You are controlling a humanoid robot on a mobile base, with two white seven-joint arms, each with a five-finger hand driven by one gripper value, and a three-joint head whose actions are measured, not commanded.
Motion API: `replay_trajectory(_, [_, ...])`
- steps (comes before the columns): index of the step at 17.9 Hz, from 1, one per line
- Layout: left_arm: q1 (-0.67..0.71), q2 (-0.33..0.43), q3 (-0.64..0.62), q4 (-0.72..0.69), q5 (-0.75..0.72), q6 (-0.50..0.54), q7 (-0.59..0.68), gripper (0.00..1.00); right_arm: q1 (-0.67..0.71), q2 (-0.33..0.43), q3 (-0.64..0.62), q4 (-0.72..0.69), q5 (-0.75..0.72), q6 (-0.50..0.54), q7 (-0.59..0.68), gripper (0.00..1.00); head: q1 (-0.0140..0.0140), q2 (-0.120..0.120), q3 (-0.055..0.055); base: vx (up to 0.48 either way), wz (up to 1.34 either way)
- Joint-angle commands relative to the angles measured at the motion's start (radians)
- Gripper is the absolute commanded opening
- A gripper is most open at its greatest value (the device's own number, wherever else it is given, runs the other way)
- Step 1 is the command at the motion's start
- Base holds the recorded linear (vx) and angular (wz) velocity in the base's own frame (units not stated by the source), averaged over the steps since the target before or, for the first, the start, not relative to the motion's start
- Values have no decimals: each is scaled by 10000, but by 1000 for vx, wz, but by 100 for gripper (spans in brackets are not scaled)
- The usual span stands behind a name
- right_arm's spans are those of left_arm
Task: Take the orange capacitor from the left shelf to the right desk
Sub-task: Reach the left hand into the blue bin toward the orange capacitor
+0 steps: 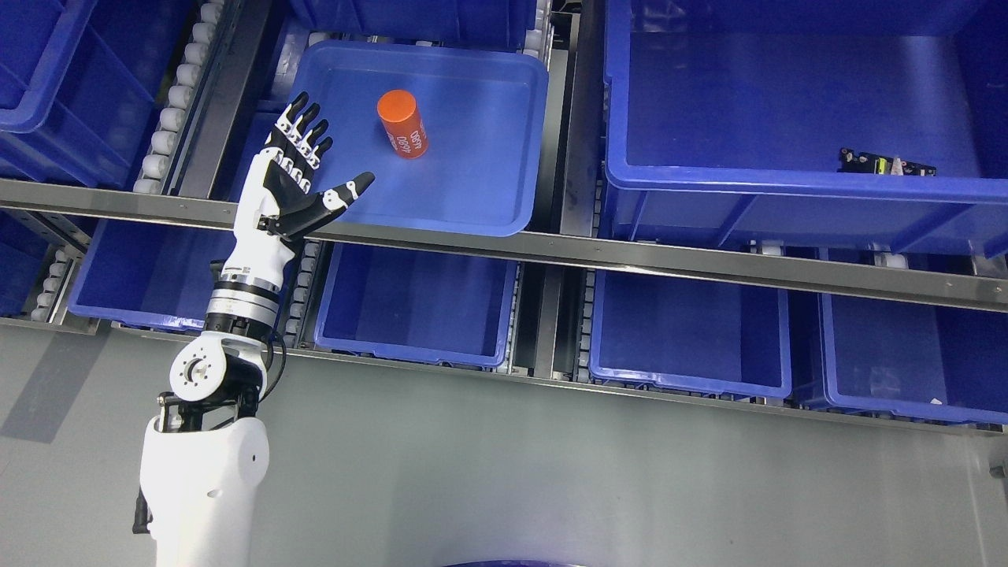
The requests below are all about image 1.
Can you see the blue bin lower left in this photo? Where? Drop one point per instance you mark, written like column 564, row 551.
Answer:
column 148, row 275

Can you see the black electronic component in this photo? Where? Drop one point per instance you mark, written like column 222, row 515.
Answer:
column 851, row 161

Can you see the large blue bin right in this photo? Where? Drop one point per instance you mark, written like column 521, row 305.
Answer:
column 726, row 119

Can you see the blue bin top centre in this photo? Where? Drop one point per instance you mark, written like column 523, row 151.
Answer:
column 500, row 25

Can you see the blue bin lower right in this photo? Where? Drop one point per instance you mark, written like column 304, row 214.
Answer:
column 691, row 335

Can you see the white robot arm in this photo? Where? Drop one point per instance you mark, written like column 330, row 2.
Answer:
column 206, row 453

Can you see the orange cylindrical capacitor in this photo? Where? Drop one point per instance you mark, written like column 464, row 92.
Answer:
column 399, row 114

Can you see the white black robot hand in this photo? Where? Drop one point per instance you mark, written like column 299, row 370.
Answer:
column 279, row 201

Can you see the blue bin upper left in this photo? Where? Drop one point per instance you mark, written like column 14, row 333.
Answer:
column 79, row 81

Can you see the blue bin far right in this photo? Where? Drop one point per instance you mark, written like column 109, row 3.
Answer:
column 922, row 362

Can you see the blue bin lower middle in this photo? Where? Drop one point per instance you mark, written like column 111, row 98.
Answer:
column 403, row 304

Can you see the shallow blue tray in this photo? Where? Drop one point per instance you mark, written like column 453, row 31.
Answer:
column 483, row 114

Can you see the steel shelf rail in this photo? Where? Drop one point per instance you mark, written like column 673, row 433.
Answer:
column 797, row 274

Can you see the white roller track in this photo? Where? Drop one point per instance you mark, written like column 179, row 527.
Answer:
column 162, row 157

